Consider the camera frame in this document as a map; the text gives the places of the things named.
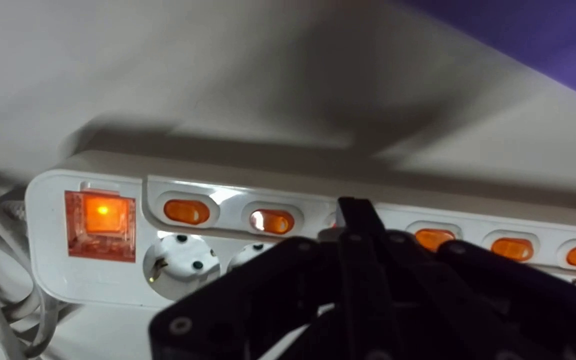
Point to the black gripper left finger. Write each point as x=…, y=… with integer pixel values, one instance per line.
x=281, y=303

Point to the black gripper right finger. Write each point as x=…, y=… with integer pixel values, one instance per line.
x=457, y=303

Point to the purple mat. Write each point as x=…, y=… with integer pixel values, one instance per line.
x=534, y=32

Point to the white power strip orange switches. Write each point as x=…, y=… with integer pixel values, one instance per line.
x=130, y=230

